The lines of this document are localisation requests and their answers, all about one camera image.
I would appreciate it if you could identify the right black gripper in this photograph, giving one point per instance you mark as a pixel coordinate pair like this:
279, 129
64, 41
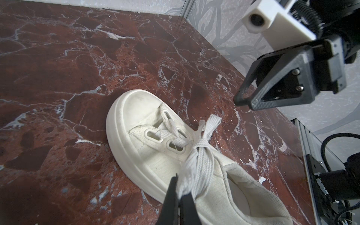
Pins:
336, 25

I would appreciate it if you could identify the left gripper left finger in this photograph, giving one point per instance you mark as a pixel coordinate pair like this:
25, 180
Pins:
170, 210

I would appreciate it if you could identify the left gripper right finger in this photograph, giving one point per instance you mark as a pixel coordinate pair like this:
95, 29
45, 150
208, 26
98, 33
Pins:
188, 214

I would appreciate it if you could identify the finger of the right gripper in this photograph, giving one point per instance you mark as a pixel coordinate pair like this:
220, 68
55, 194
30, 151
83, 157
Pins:
265, 71

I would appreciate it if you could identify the cream white sneaker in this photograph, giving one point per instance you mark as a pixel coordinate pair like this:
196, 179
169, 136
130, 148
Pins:
234, 197

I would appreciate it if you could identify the white shoelace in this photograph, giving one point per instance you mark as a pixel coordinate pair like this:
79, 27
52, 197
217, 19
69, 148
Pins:
197, 171

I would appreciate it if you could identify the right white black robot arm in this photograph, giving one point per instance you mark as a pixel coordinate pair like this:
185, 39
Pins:
312, 42

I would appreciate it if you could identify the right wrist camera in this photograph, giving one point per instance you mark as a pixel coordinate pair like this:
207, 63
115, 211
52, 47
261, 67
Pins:
273, 21

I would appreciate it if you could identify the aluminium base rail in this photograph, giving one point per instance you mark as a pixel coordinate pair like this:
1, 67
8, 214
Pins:
310, 145

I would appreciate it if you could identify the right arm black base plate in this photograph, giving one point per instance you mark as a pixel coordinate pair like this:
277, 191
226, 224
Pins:
325, 207

